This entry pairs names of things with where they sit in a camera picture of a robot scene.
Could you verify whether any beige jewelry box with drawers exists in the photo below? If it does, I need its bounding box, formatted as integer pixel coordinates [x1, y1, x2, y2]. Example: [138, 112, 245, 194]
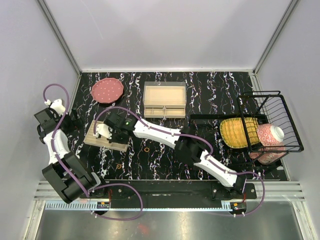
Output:
[143, 81, 187, 119]

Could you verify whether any pink dotted plate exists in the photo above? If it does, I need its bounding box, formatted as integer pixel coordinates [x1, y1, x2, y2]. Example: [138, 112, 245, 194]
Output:
[91, 78, 124, 104]

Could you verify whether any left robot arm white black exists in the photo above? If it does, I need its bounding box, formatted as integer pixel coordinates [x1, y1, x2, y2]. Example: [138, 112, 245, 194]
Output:
[34, 98, 108, 204]

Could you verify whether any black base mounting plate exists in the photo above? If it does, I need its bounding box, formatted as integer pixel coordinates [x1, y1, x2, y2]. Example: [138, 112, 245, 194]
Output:
[90, 180, 257, 209]

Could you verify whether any beige jewelry tray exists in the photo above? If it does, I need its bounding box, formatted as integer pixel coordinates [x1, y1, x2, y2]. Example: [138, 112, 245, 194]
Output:
[83, 120, 128, 152]

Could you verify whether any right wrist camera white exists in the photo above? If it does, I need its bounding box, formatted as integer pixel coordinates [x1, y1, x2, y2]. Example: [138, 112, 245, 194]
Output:
[93, 123, 112, 140]

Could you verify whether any yellow woven bamboo plate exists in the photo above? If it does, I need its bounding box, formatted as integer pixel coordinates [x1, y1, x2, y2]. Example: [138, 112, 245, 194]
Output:
[219, 117, 260, 149]

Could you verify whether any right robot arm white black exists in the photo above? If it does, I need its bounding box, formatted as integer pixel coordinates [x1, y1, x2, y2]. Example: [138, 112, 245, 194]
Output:
[94, 113, 246, 199]

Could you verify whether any pink floral ceramic bowl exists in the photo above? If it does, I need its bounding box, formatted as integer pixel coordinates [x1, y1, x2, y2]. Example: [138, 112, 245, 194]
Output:
[256, 123, 285, 147]

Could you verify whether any black wire dish rack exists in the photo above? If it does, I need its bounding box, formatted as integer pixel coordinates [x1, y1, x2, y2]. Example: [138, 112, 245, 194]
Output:
[188, 91, 304, 173]

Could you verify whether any pink patterned cup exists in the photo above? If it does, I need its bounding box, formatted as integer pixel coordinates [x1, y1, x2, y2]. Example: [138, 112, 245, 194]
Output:
[249, 146, 286, 165]

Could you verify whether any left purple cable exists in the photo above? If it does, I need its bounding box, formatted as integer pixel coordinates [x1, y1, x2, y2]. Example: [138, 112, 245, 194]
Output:
[42, 83, 144, 221]

